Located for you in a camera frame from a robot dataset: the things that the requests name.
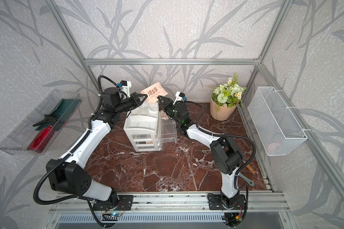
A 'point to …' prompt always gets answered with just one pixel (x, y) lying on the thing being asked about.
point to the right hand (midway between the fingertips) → (157, 96)
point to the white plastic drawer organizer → (143, 125)
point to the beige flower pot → (224, 113)
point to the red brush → (40, 140)
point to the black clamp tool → (48, 119)
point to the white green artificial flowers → (228, 94)
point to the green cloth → (62, 111)
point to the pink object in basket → (272, 147)
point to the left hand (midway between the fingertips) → (147, 96)
